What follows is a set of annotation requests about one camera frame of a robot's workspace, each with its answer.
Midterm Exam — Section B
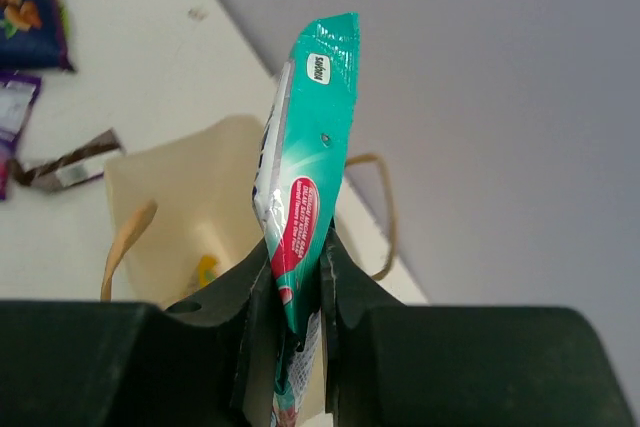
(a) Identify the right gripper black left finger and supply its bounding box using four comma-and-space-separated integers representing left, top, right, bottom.
167, 240, 273, 426

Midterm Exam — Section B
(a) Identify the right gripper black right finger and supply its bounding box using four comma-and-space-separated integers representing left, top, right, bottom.
320, 223, 402, 426

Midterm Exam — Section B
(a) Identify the teal Fox's candy bag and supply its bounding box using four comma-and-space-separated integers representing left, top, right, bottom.
252, 12, 360, 426

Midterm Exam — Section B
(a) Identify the purple snack pouch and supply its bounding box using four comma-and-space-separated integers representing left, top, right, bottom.
0, 72, 42, 201

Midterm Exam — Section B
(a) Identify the yellow M&M snack bag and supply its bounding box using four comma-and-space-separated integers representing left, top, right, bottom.
186, 255, 219, 295

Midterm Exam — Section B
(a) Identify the beige paper bag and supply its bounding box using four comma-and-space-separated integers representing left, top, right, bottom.
99, 114, 401, 313

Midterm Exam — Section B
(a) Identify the dark blue Kroks chip bag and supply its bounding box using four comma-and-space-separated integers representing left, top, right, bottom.
1, 0, 75, 72

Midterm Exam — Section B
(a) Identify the brown chocolate bar wrapper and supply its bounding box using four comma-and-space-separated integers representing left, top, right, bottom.
8, 129, 125, 194

